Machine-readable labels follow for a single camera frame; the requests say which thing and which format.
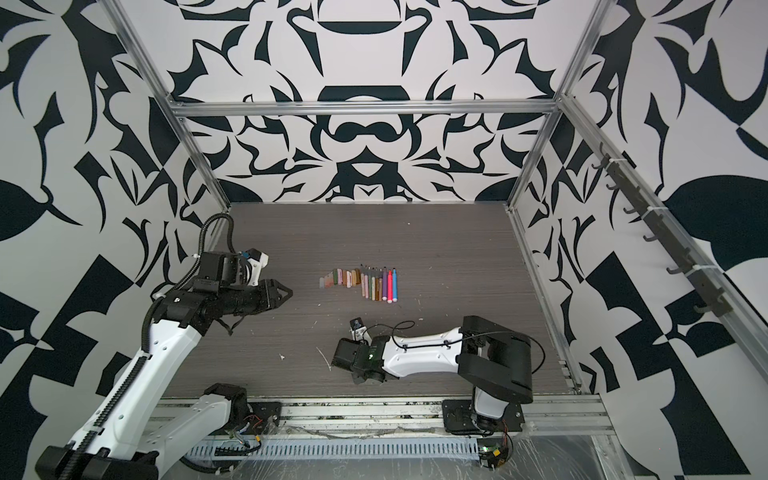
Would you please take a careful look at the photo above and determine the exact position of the white slotted cable duct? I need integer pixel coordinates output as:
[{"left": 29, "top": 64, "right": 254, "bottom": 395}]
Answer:
[{"left": 186, "top": 437, "right": 480, "bottom": 461}]

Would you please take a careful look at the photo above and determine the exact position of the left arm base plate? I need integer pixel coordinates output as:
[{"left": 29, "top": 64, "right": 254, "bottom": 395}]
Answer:
[{"left": 237, "top": 401, "right": 282, "bottom": 436}]

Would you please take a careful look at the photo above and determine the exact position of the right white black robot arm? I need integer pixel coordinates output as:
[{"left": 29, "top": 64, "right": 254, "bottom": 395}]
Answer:
[{"left": 330, "top": 315, "right": 546, "bottom": 435}]

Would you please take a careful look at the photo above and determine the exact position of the small green circuit board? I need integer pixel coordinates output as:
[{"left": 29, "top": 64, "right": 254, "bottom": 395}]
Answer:
[{"left": 478, "top": 435, "right": 514, "bottom": 470}]

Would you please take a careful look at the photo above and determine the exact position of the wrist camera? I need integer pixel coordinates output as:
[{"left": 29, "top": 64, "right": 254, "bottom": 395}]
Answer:
[
  {"left": 241, "top": 248, "right": 269, "bottom": 286},
  {"left": 349, "top": 317, "right": 368, "bottom": 342}
]

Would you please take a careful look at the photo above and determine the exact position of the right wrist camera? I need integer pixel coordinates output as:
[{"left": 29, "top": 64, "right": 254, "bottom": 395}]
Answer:
[{"left": 349, "top": 317, "right": 368, "bottom": 342}]

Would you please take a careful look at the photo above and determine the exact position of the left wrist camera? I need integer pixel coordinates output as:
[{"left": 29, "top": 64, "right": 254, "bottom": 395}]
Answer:
[{"left": 241, "top": 248, "right": 269, "bottom": 286}]

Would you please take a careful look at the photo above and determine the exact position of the red pink marker pen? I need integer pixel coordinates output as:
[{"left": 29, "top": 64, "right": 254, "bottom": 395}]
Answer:
[{"left": 386, "top": 270, "right": 393, "bottom": 303}]

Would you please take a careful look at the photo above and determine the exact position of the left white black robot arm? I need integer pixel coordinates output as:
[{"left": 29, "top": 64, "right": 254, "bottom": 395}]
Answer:
[{"left": 35, "top": 249, "right": 293, "bottom": 479}]

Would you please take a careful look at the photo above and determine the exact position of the purple marker pen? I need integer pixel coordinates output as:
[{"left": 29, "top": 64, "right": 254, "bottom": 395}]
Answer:
[{"left": 381, "top": 268, "right": 390, "bottom": 302}]

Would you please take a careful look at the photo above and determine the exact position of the aluminium front rail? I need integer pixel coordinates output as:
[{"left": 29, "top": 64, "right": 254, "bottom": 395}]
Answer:
[{"left": 104, "top": 392, "right": 616, "bottom": 439}]

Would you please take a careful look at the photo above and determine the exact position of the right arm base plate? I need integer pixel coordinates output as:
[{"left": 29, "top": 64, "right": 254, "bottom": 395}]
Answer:
[{"left": 441, "top": 399, "right": 525, "bottom": 436}]

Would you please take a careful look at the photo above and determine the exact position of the blue marker pen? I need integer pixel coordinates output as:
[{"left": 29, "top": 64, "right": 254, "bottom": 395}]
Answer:
[{"left": 391, "top": 269, "right": 398, "bottom": 303}]

